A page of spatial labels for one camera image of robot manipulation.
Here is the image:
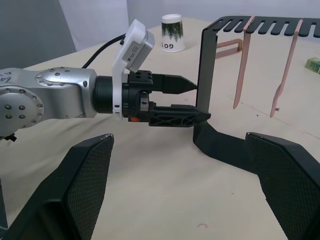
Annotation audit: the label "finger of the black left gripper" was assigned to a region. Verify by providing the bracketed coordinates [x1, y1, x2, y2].
[148, 104, 212, 128]
[152, 73, 199, 96]

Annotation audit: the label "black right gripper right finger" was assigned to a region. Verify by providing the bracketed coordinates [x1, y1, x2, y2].
[245, 131, 320, 240]

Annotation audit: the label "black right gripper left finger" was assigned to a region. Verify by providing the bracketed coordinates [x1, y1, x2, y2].
[0, 133, 115, 240]

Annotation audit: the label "pink watch strap with holes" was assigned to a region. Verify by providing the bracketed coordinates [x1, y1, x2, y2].
[232, 16, 256, 110]

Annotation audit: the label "pink watch strap with pin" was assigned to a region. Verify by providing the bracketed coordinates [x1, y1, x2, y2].
[269, 18, 304, 119]

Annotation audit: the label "black metal watch stand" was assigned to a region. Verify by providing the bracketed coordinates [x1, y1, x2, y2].
[192, 15, 320, 174]

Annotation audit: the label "white paper cup forest print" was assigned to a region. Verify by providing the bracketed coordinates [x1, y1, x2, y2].
[160, 14, 186, 53]

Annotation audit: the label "small green box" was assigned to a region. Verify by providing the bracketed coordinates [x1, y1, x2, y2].
[304, 56, 320, 75]

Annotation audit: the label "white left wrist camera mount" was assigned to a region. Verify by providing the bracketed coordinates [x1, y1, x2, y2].
[111, 19, 156, 121]

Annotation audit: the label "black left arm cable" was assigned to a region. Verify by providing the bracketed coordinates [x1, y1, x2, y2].
[81, 34, 126, 69]

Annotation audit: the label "copper coloured handle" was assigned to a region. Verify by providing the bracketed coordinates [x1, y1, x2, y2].
[216, 38, 245, 60]

